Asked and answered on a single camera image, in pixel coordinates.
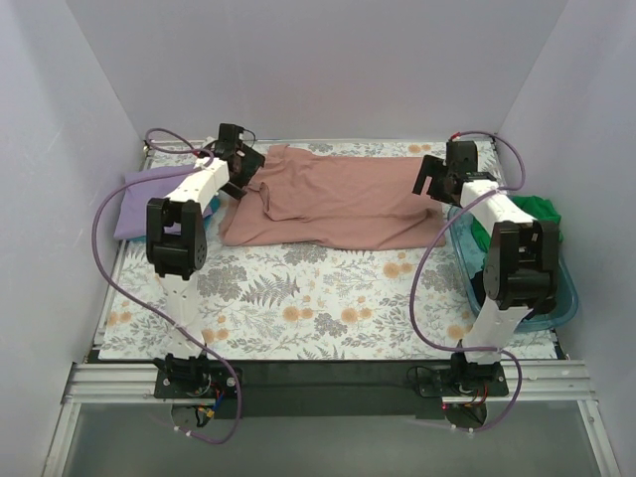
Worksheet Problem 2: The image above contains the pink t-shirt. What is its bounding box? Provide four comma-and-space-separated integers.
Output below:
219, 144, 444, 250

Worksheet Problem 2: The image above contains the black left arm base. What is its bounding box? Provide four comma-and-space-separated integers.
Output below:
152, 354, 243, 398

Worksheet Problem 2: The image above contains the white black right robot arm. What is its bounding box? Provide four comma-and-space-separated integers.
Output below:
413, 155, 559, 396

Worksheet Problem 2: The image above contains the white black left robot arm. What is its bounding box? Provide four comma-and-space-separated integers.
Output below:
146, 136, 264, 359

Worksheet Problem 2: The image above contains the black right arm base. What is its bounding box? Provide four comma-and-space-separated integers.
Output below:
406, 353, 509, 398

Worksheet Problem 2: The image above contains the folded teal t-shirt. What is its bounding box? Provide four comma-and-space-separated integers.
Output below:
114, 198, 221, 242

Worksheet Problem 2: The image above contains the blue plastic bin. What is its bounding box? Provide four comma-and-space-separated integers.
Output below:
448, 214, 579, 333

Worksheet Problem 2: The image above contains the green t-shirt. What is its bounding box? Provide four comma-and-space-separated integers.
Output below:
470, 196, 561, 252

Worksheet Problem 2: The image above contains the black t-shirt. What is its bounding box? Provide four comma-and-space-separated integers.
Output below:
471, 269, 487, 306

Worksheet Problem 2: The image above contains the folded purple t-shirt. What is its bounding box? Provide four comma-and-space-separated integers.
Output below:
114, 165, 227, 240

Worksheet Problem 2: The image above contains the floral patterned tablecloth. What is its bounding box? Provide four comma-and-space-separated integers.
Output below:
94, 140, 476, 361

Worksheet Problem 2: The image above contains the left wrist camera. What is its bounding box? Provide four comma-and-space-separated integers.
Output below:
216, 123, 256, 149

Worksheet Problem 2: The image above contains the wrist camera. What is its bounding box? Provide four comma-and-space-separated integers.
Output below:
216, 123, 256, 149
445, 140, 478, 175

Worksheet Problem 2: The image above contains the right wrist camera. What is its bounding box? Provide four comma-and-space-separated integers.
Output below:
445, 140, 478, 175

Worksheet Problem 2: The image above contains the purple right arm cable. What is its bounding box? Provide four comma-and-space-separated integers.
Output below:
409, 130, 527, 438

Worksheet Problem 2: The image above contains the aluminium frame rail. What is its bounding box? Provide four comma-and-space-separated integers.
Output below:
39, 138, 622, 477

